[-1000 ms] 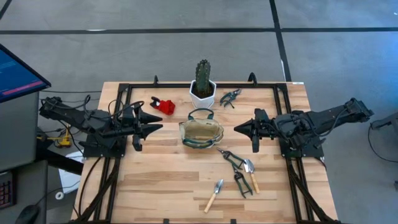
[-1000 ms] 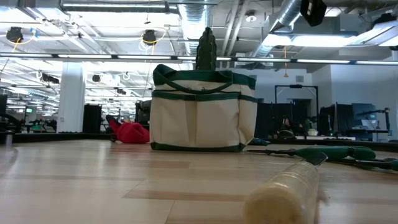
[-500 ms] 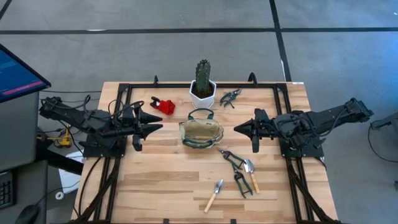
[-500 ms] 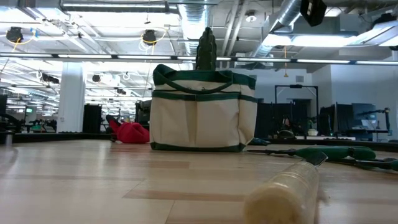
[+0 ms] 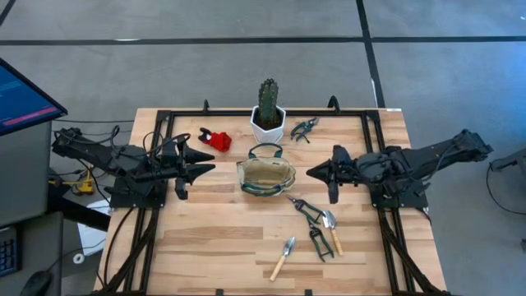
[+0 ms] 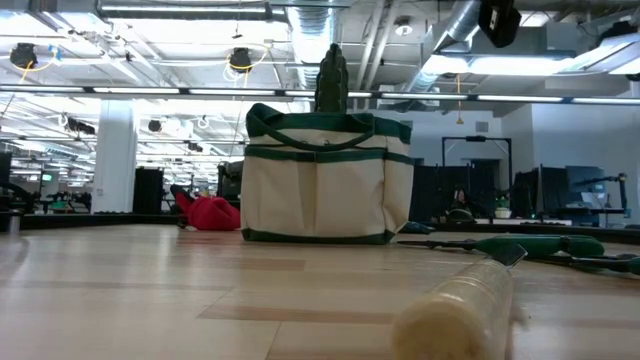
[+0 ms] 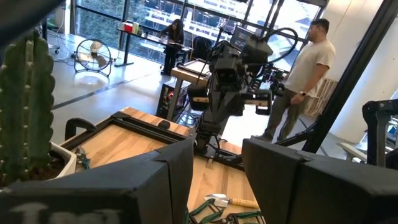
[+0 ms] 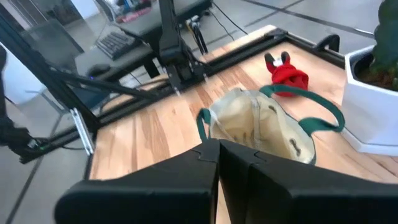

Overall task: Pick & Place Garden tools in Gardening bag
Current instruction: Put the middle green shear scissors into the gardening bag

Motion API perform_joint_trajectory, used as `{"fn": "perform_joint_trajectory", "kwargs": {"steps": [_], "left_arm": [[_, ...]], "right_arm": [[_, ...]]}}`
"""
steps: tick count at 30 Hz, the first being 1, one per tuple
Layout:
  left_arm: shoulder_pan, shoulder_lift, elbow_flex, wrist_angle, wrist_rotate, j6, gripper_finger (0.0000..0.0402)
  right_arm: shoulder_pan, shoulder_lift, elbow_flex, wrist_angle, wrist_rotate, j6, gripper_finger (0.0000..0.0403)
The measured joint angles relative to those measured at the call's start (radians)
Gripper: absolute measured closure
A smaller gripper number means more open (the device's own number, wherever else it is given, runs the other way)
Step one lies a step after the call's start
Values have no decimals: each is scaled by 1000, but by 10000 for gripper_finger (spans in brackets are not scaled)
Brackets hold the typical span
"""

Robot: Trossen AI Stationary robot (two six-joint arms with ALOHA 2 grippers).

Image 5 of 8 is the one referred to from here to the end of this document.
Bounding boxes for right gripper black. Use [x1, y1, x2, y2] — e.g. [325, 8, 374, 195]
[306, 144, 365, 206]

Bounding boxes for black metal table frame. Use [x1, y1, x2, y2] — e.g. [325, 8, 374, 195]
[92, 95, 453, 296]

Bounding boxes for black computer mouse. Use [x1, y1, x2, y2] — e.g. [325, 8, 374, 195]
[19, 270, 53, 296]

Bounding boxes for wide wooden-handled trowel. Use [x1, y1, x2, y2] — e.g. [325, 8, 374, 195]
[322, 209, 344, 258]

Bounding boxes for grey metal stand leg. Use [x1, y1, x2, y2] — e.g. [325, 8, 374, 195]
[488, 147, 526, 173]

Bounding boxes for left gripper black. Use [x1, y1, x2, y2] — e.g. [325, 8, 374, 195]
[159, 137, 217, 201]

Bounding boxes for blue-screen monitor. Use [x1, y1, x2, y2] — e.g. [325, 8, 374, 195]
[0, 57, 69, 136]

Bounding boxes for narrow wooden-handled trowel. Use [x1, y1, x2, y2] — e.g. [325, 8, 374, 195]
[269, 236, 297, 283]

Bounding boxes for long green-handled garden scissors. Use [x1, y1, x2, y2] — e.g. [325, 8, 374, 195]
[306, 217, 336, 263]

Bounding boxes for beige green-trimmed gardening bag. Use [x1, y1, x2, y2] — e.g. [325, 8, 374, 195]
[235, 141, 297, 197]

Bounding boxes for green-handled pruning shears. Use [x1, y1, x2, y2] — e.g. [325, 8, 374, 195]
[286, 195, 325, 225]

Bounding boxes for white faceted plant pot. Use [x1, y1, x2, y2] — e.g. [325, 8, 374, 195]
[250, 104, 287, 145]

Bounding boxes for green cactus plant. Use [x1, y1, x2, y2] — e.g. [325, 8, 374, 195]
[257, 78, 279, 127]

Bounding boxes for yellow clamp tool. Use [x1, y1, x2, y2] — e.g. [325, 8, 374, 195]
[48, 166, 96, 197]

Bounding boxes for black keyboard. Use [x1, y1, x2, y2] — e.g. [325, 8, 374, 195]
[0, 224, 21, 277]

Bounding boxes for red gardening glove black cuff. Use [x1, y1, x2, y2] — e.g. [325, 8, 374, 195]
[198, 127, 233, 153]

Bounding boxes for black stand base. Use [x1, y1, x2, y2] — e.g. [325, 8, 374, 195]
[47, 180, 112, 232]

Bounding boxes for small dark green pruners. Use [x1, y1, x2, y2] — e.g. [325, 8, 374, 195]
[289, 117, 321, 144]

